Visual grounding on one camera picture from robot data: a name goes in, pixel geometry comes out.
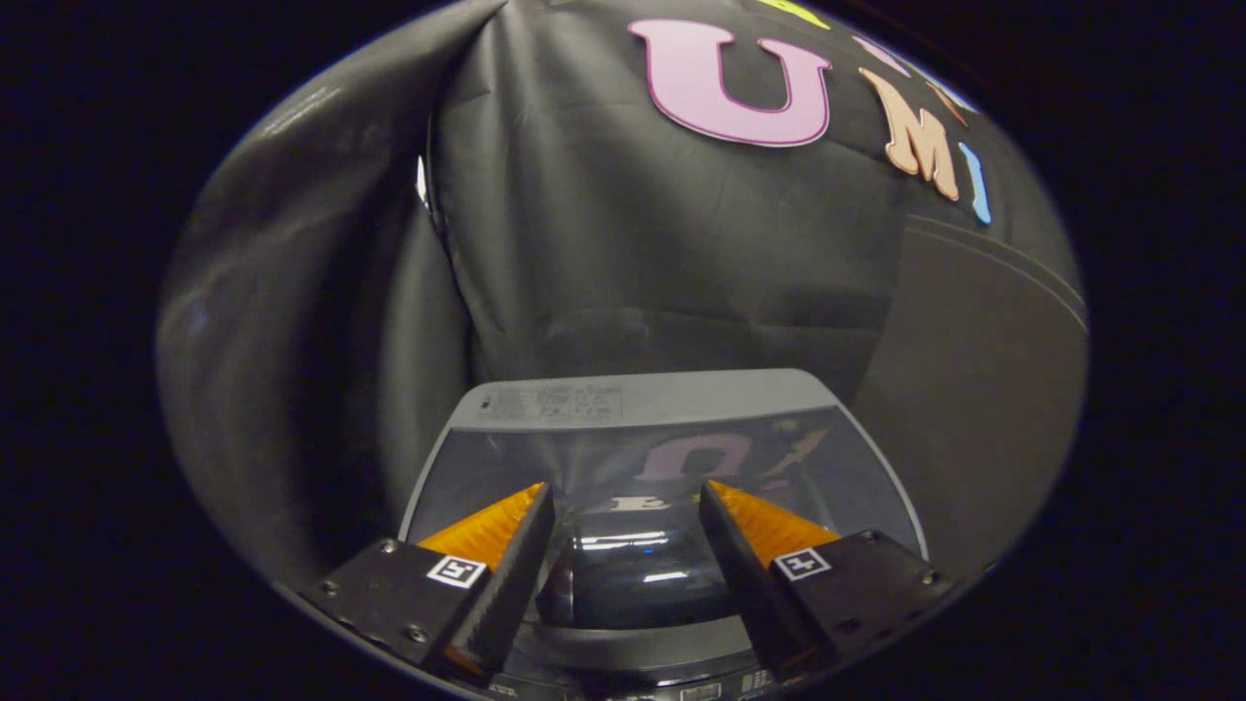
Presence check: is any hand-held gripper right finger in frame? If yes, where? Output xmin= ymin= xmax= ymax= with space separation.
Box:
xmin=699 ymin=479 xmax=953 ymax=681

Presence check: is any black backdrop cloth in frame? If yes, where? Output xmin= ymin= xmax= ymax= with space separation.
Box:
xmin=156 ymin=0 xmax=1086 ymax=585

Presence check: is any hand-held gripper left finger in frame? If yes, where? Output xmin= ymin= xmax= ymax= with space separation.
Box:
xmin=300 ymin=481 xmax=557 ymax=681

